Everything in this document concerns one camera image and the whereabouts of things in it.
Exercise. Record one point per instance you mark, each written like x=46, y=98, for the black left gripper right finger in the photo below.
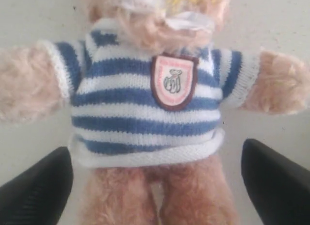
x=278, y=187

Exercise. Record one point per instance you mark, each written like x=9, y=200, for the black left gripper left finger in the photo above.
x=39, y=195

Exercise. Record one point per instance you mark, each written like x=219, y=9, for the teddy bear striped sweater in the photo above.
x=145, y=86

